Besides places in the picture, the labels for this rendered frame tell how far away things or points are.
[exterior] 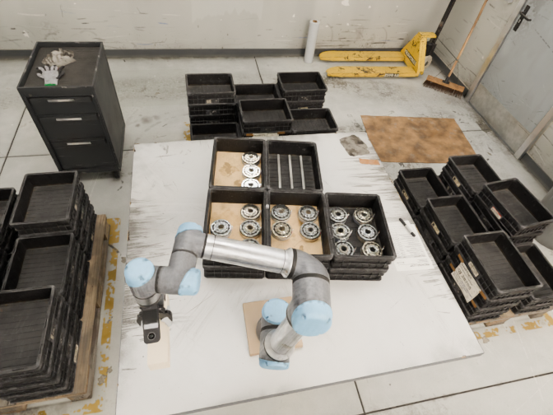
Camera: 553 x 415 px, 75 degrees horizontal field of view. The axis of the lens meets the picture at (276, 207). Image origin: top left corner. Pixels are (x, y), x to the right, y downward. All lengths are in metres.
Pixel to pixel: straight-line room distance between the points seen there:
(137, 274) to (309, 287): 0.47
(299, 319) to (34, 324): 1.47
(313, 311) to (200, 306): 0.83
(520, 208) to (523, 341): 0.91
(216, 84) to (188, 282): 2.61
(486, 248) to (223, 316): 1.74
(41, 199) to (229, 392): 1.68
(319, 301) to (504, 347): 2.09
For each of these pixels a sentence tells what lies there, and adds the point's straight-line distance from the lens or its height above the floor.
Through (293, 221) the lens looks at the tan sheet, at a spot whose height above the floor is 0.83.
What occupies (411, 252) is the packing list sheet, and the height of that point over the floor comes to 0.70.
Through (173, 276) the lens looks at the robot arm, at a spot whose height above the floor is 1.43.
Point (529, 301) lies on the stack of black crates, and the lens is 2.86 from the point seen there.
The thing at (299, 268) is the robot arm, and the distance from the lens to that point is 1.11.
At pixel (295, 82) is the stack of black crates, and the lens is 3.55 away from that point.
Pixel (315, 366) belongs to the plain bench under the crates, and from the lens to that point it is 1.70.
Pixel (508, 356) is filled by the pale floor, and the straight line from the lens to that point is 3.00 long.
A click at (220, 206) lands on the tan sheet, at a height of 0.83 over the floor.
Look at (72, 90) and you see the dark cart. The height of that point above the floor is 0.87.
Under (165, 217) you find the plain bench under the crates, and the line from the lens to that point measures 2.07.
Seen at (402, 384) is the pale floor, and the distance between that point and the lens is 2.58.
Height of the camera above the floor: 2.30
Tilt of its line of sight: 50 degrees down
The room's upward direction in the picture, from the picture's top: 9 degrees clockwise
